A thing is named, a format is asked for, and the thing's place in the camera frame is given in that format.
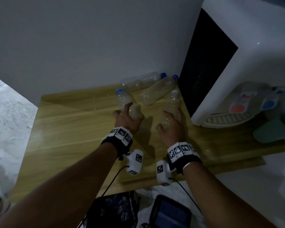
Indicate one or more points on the person's right hand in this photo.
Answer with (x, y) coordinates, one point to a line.
(172, 132)

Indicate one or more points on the person's left hand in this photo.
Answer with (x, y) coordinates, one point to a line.
(127, 121)

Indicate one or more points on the person's right thumb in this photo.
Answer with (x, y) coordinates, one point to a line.
(161, 129)

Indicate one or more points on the person's left fingers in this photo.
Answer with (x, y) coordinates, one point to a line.
(127, 108)

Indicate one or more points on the blue-capped clear plastic bottle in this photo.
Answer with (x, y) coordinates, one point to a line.
(142, 80)
(123, 98)
(156, 90)

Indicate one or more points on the white-capped clear plastic bottle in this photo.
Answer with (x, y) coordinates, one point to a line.
(171, 103)

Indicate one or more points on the person's left forearm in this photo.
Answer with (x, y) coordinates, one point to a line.
(61, 187)

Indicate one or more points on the person's right forearm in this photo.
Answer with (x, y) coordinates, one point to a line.
(218, 199)

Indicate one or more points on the black marker wristband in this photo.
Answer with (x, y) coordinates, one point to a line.
(182, 155)
(117, 140)

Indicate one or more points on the white dispenser drip tray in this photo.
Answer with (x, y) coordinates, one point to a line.
(228, 119)

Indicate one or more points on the red dispenser tap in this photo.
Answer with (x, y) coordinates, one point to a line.
(239, 104)

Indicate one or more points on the black and blue case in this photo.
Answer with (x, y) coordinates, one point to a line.
(169, 212)

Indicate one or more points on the black plastic bag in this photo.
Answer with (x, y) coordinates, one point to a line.
(114, 211)

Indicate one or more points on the blue dispenser tap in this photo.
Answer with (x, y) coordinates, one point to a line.
(269, 103)

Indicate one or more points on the green plastic cup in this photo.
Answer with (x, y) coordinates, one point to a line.
(273, 129)

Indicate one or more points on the white water dispenser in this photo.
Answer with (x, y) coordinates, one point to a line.
(247, 56)

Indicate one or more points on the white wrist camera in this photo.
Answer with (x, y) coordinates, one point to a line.
(135, 162)
(163, 173)

